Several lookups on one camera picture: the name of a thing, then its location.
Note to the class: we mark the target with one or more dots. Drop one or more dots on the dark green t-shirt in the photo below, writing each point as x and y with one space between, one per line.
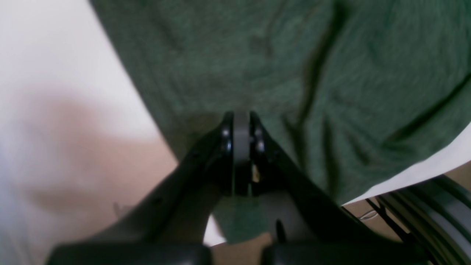
365 96

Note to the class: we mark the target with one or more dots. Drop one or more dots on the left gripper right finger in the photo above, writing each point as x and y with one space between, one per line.
307 227

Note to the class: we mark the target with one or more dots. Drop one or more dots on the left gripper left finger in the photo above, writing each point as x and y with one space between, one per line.
168 226

